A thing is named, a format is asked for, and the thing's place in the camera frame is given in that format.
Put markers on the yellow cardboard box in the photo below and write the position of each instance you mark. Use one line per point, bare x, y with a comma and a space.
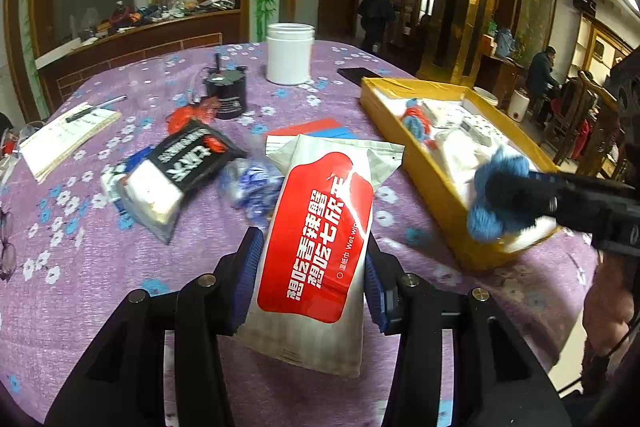
435, 187

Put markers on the blue white crinkly packet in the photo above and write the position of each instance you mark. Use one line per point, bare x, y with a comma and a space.
250, 187

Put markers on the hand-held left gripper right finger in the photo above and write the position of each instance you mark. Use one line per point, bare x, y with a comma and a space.
377, 287

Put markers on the wooden chair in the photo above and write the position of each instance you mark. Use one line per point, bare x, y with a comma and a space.
595, 127

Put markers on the blue red yarn bundle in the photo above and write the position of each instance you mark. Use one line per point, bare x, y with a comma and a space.
415, 122

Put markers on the purple floral tablecloth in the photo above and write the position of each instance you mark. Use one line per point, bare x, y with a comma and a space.
75, 257

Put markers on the white plastic jar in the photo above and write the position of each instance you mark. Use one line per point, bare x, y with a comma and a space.
289, 54

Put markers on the black electric motor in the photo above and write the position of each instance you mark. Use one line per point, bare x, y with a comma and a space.
225, 94

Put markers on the small spotted tissue pack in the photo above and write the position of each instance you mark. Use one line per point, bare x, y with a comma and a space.
445, 114

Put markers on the clutter pile on counter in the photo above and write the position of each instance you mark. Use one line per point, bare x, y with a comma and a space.
160, 14

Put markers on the blue yarn ball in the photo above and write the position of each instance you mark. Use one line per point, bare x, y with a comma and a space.
485, 222

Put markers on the white red wipes pack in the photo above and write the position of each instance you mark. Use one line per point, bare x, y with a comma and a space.
315, 232

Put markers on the red plastic bag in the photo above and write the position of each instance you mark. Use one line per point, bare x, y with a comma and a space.
185, 119

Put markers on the purple eyeglasses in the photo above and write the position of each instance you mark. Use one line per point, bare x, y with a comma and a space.
7, 252

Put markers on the wooden counter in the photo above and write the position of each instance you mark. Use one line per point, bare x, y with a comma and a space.
150, 42

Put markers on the clear plastic cup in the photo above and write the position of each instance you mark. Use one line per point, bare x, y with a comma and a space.
147, 82

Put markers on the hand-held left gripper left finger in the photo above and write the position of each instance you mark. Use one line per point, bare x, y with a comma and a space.
250, 267

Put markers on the colourful sponge cloth pack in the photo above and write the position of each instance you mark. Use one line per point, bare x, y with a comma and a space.
320, 127

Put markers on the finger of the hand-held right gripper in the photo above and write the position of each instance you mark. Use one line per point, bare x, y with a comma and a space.
525, 194

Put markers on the black pen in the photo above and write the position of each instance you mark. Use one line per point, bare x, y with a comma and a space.
95, 108

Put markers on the black wet wipes pack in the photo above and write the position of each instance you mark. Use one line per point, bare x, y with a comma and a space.
190, 157

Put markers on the blue tissue pack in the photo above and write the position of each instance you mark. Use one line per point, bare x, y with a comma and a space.
137, 161

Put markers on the lined paper notepad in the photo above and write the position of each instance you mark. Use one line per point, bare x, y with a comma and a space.
65, 142

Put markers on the black phone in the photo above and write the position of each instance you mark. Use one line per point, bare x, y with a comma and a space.
359, 74

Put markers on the white floral tissue pack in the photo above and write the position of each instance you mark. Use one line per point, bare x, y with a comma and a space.
112, 187

